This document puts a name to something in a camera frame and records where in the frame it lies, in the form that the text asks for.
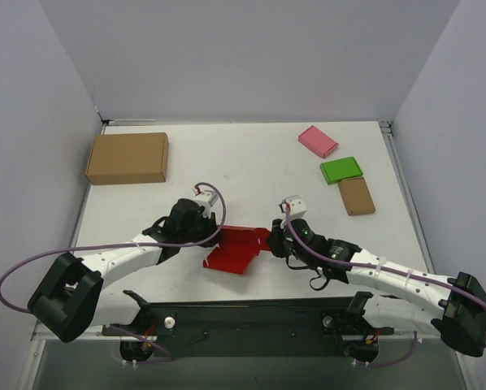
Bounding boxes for red paper box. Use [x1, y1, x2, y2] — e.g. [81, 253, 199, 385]
[203, 226, 271, 275]

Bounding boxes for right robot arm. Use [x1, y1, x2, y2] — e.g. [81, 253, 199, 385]
[267, 219, 486, 358]

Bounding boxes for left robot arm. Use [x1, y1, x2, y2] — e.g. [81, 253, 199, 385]
[27, 190, 222, 343]

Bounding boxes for green paper box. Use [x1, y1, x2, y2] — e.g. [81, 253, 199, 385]
[319, 156, 363, 185]

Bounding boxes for small brown cardboard box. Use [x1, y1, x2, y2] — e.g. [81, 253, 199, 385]
[338, 177, 376, 216]

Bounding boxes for large brown cardboard box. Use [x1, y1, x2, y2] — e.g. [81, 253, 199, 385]
[86, 132, 169, 185]

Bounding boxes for pink paper box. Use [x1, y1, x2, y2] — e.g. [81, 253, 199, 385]
[297, 125, 339, 158]

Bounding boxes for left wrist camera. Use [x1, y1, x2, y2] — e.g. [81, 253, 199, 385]
[193, 186, 219, 218]

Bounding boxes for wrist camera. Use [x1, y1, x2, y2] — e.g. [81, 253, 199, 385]
[193, 186, 219, 218]
[280, 195, 307, 220]

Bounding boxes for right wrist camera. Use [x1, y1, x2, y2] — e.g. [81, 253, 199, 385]
[280, 195, 307, 220]

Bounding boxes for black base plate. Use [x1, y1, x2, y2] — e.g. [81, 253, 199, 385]
[124, 294, 394, 358]

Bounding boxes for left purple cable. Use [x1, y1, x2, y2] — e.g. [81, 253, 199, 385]
[0, 181, 228, 314]

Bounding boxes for purple cable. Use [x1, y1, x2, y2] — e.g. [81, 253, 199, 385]
[0, 181, 228, 314]
[285, 202, 486, 354]

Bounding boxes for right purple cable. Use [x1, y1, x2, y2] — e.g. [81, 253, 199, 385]
[285, 202, 486, 354]

